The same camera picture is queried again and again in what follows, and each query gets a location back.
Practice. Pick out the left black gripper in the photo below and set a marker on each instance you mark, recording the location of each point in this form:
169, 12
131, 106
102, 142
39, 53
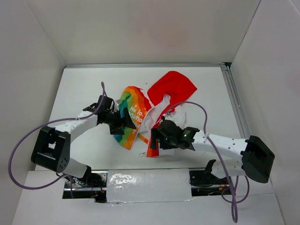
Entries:
115, 129

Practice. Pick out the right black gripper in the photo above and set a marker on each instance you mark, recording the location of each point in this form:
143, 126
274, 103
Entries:
154, 133

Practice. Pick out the rainbow red white jacket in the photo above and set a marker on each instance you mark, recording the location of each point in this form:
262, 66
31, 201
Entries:
146, 107

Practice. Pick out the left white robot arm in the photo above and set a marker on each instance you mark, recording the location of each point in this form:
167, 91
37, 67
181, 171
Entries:
52, 148

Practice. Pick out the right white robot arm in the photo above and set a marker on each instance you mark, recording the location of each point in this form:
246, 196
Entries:
246, 157

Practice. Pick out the white taped cover board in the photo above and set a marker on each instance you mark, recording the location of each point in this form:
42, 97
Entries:
148, 186

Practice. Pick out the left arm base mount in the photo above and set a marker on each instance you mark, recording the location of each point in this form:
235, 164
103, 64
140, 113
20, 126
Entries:
93, 188

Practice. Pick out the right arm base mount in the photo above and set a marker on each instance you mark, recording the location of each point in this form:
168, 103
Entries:
206, 184

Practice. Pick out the aluminium frame rail back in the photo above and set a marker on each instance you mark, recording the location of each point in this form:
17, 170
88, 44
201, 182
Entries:
147, 65

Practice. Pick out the aluminium frame rail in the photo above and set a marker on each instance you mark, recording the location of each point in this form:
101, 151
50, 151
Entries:
235, 100
147, 65

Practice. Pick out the aluminium frame rail right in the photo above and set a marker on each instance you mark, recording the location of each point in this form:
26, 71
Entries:
235, 100

